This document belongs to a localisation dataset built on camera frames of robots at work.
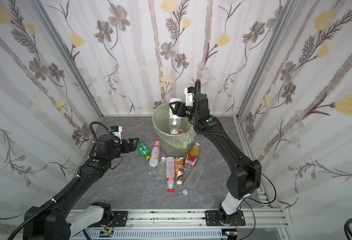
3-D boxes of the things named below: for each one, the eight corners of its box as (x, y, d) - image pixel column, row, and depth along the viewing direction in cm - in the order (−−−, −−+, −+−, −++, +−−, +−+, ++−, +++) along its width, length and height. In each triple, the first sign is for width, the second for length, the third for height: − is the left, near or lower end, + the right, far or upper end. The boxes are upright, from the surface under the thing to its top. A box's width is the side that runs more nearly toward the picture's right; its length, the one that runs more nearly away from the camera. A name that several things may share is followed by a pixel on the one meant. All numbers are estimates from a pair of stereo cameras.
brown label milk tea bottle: (174, 184, 85) (174, 182, 82) (175, 159, 95) (175, 156, 93) (184, 184, 85) (185, 182, 82) (184, 159, 95) (184, 156, 93)
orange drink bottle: (183, 166, 94) (183, 162, 90) (193, 145, 104) (194, 140, 100) (192, 170, 92) (192, 166, 88) (202, 148, 102) (203, 144, 98)
